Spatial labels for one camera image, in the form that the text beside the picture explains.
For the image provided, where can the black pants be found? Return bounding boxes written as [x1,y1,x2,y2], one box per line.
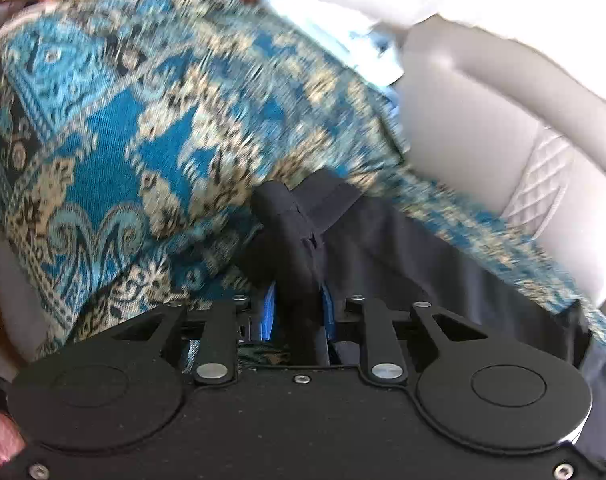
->
[237,168,606,477]

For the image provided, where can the beige leather sofa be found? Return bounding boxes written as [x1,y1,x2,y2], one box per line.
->
[0,4,606,363]

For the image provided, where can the blue patterned blanket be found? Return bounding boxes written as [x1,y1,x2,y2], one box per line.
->
[0,0,606,363]

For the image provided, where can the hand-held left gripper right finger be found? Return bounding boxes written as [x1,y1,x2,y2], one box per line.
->
[319,284,490,387]

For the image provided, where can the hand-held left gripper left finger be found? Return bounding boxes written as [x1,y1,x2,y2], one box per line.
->
[98,282,282,389]

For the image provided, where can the light blue cloth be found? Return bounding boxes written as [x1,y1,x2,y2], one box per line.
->
[262,0,406,113]

